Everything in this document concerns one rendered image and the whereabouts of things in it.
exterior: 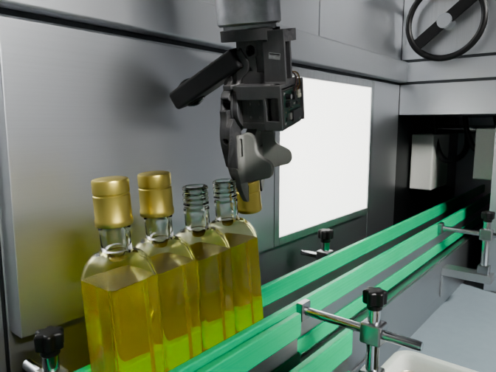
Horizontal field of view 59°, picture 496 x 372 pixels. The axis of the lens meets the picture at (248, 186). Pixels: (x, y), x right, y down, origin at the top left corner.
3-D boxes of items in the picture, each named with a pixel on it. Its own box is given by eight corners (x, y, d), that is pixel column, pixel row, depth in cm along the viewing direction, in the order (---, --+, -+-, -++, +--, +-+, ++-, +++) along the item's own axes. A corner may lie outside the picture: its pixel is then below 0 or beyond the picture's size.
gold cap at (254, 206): (232, 212, 61) (229, 182, 59) (243, 203, 63) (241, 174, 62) (255, 215, 59) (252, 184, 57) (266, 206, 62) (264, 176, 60)
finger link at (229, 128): (231, 170, 54) (229, 96, 52) (220, 169, 54) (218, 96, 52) (249, 164, 58) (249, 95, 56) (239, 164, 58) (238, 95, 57)
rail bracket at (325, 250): (305, 286, 93) (307, 224, 91) (335, 294, 89) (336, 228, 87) (295, 291, 90) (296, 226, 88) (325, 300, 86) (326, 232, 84)
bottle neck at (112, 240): (120, 241, 45) (116, 195, 44) (139, 246, 43) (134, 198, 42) (94, 249, 42) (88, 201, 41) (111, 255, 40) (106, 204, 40)
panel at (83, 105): (359, 211, 119) (364, 82, 115) (370, 212, 117) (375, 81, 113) (9, 331, 50) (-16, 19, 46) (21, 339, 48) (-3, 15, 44)
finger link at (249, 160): (269, 210, 54) (269, 133, 52) (226, 204, 56) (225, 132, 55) (279, 204, 56) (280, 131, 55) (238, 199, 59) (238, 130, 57)
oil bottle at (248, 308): (238, 353, 64) (225, 209, 60) (269, 366, 60) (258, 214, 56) (210, 373, 60) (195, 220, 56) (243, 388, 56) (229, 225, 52)
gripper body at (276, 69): (281, 137, 51) (275, 26, 47) (218, 135, 55) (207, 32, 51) (305, 123, 57) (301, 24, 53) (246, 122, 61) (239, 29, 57)
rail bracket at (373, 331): (305, 351, 64) (306, 269, 63) (423, 395, 54) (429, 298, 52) (294, 359, 62) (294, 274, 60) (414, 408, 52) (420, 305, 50)
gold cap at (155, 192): (159, 208, 49) (156, 169, 48) (181, 212, 47) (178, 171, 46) (133, 215, 46) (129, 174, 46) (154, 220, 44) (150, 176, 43)
